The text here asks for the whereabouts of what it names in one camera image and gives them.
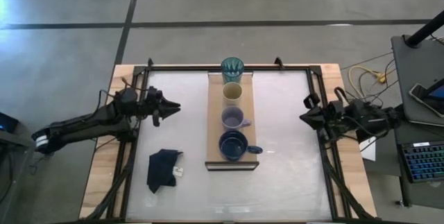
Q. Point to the black device with blue light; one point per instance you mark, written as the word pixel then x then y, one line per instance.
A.
pixel 7 123

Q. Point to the white paper sheet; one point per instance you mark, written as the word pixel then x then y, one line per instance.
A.
pixel 369 151

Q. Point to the grey side desk top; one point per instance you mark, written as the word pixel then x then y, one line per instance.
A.
pixel 412 78

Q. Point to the black metal table frame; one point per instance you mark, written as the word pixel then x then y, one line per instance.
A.
pixel 180 68

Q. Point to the black pole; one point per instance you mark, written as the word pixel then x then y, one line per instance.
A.
pixel 425 30

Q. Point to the black cloth with white tag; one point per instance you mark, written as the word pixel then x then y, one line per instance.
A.
pixel 161 170

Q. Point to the grey keyboard cart shelf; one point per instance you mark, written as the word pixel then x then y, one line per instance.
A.
pixel 421 193

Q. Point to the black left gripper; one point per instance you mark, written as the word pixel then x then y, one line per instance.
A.
pixel 154 104

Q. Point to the smartphone with light case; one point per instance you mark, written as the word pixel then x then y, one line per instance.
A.
pixel 421 97

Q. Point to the grey lavender mug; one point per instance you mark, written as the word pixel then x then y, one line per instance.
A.
pixel 233 119

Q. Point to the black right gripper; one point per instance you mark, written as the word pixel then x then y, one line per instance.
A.
pixel 329 114

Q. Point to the light wooden shelf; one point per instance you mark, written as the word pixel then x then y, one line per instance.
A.
pixel 213 130

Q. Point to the teal transparent plastic tumbler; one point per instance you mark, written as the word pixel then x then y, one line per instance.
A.
pixel 232 69

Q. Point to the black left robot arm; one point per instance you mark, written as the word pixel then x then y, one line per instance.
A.
pixel 90 123

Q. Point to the dark tablet with blue screen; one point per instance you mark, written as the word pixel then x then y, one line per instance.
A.
pixel 437 91

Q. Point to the dark blue ceramic mug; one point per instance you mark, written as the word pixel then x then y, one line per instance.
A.
pixel 233 146

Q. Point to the beige plastic cup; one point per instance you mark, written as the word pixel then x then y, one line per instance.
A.
pixel 232 93

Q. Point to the black frame clamp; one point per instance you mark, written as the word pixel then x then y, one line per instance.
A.
pixel 150 62
pixel 278 62

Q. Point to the black keyboard with blue backlight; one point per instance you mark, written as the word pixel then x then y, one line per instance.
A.
pixel 425 161

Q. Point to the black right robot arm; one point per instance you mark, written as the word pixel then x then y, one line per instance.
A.
pixel 371 118

